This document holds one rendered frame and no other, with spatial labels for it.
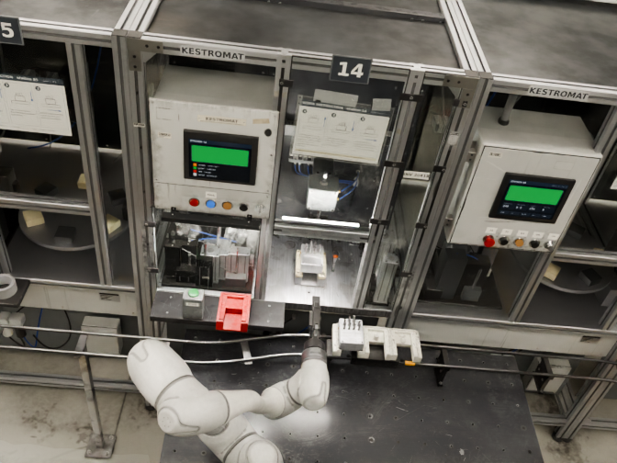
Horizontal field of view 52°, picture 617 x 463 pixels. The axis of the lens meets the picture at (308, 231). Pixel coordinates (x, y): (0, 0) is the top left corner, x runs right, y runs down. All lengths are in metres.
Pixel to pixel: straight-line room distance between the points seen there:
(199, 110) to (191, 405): 0.94
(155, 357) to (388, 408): 1.23
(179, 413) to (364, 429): 1.12
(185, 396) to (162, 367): 0.11
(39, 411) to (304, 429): 1.48
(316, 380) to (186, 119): 0.96
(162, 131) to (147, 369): 0.81
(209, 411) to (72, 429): 1.77
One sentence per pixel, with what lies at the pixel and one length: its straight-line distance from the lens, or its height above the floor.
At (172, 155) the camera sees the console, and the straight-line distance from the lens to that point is 2.25.
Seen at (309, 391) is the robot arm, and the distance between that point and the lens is 2.14.
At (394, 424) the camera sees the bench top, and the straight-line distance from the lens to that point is 2.72.
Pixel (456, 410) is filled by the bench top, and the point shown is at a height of 0.68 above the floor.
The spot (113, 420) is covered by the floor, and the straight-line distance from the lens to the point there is 3.46.
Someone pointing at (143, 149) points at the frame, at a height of 1.62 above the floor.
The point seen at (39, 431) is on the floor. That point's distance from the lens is 3.50.
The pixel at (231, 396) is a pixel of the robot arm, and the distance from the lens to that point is 1.85.
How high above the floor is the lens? 2.93
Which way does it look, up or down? 42 degrees down
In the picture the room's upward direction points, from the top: 9 degrees clockwise
